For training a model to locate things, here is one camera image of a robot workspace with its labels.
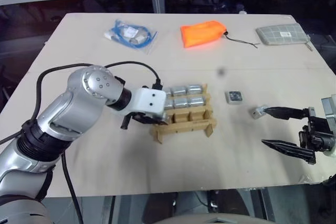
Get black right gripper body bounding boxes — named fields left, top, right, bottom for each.
left=298, top=106, right=334, bottom=154

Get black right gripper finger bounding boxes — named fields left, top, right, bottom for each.
left=264, top=106, right=310, bottom=121
left=261, top=138, right=317, bottom=166

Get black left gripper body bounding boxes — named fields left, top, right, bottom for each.
left=130, top=111, right=155, bottom=125

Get small silver camera module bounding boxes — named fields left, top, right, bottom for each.
left=251, top=105, right=269, bottom=120

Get wooden slotted rack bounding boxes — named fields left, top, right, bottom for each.
left=149, top=83, right=218, bottom=145

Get grey checked zipper pouch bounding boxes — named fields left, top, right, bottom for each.
left=255, top=23, right=313, bottom=52

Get grey rounded shape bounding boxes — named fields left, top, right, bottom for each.
left=154, top=211, right=266, bottom=224

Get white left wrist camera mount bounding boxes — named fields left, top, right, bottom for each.
left=125, top=87, right=167, bottom=118

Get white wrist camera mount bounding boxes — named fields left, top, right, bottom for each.
left=321, top=97, right=336, bottom=124
left=125, top=87, right=167, bottom=118

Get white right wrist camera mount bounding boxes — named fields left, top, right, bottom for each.
left=321, top=97, right=336, bottom=124

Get square camera with dark face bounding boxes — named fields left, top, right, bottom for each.
left=225, top=90, right=244, bottom=104

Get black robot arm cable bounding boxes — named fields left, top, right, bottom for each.
left=0, top=60, right=164, bottom=224

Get plastic bag with blue cable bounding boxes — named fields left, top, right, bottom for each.
left=103, top=19, right=159, bottom=55

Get orange drawstring pouch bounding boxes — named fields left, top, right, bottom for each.
left=180, top=20, right=261, bottom=50

